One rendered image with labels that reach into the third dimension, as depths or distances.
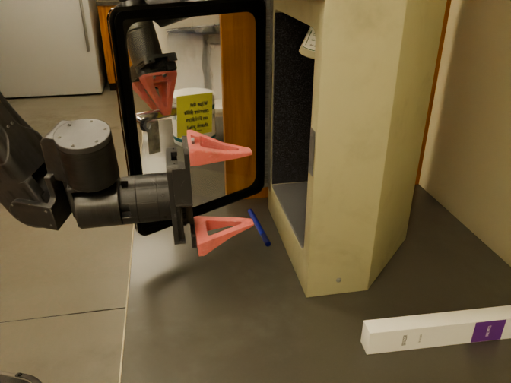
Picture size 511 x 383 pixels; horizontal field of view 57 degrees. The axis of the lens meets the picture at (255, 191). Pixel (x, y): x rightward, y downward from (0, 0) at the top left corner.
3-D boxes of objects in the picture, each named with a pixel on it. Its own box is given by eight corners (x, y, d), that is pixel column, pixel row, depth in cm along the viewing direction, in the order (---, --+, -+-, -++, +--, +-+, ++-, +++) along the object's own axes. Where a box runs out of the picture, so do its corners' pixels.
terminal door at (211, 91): (264, 191, 104) (265, -5, 85) (138, 238, 87) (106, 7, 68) (261, 189, 104) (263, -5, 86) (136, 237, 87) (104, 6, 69)
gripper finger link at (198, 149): (256, 144, 51) (169, 150, 50) (257, 201, 55) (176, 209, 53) (246, 124, 57) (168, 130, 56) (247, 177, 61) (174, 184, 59)
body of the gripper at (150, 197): (182, 166, 51) (112, 172, 50) (190, 245, 56) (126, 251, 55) (180, 144, 57) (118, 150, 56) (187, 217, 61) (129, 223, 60)
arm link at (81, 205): (78, 207, 58) (73, 240, 54) (65, 163, 54) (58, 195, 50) (134, 201, 59) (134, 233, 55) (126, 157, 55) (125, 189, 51)
